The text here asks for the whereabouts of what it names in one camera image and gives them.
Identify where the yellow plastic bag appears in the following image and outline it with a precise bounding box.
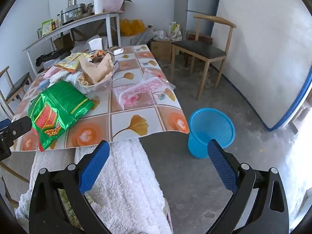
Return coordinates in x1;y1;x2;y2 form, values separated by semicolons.
119;19;145;36

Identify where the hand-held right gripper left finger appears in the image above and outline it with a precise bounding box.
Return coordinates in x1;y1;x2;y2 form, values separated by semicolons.
29;140;114;234

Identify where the orange snack packet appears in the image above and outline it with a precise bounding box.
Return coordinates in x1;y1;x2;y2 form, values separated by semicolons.
91;50;108;62

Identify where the green seasoning packet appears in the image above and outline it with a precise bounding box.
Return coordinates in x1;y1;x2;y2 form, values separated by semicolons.
41;19;53;35

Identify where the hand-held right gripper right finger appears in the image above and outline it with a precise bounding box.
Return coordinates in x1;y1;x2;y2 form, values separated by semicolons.
206;139;289;234

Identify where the yellow snack packet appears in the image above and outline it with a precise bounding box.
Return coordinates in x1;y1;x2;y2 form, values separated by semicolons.
55;53;87;72

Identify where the white fluffy towel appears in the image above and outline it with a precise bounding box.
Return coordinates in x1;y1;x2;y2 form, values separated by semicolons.
15;139;173;234

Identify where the brown cardboard box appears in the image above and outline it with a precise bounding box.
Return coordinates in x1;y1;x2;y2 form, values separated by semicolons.
54;33;74;50
149;40;172;61

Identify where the clear plastic bag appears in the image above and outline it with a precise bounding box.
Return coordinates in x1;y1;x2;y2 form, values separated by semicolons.
129;29;155;45

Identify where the green white shopping bag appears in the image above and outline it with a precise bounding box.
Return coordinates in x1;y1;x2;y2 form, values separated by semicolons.
168;22;183;42

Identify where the black cloth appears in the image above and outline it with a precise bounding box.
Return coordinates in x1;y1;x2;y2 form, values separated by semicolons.
35;49;71;66

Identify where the pink printed plastic bag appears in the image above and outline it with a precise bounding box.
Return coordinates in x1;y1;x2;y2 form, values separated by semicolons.
113;69;176;110

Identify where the white paper cup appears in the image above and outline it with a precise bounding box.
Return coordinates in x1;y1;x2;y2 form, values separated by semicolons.
88;38;102;51

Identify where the steel pot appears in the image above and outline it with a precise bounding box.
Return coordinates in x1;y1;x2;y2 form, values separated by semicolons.
60;4;86;25

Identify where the green snack bag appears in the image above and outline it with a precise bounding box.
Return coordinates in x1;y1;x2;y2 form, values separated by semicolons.
27;80;95;152

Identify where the grey refrigerator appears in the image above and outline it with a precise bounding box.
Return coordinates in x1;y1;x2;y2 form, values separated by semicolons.
186;0;223;33

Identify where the white mattress blue edge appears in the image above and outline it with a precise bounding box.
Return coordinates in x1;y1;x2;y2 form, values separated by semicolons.
216;0;312;131

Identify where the clear plastic food container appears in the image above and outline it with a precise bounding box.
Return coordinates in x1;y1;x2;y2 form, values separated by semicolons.
78;73;114;91

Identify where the brown paper bag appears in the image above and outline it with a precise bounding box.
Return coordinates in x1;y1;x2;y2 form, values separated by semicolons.
78;53;115;83

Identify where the white side table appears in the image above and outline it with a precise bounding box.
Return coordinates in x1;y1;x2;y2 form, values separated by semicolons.
22;12;121;76

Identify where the blue plastic waste basket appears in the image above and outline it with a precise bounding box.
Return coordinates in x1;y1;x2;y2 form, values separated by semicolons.
188;108;236;159

